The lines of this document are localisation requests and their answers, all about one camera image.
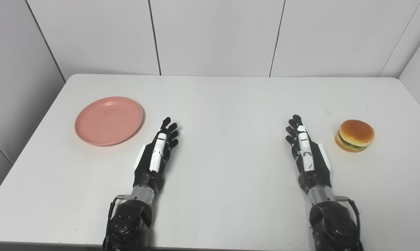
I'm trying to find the black and white left hand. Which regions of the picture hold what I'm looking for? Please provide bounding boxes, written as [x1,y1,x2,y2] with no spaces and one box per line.
[133,117,180,192]

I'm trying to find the black and white right hand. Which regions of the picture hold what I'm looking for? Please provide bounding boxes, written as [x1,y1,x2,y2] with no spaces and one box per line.
[285,114,333,195]

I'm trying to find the toy hamburger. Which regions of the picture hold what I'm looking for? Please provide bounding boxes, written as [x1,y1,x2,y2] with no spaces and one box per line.
[335,120,375,153]

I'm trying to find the pink round plate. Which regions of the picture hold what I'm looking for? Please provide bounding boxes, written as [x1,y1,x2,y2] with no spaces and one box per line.
[74,97,144,146]

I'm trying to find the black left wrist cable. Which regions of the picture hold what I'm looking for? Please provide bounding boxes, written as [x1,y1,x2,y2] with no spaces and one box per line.
[106,195,131,232]

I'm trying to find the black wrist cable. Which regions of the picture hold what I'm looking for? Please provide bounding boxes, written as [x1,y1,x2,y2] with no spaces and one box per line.
[334,196,361,241]
[106,195,131,232]

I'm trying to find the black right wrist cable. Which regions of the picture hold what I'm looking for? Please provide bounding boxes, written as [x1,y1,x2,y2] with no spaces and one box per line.
[334,196,361,241]

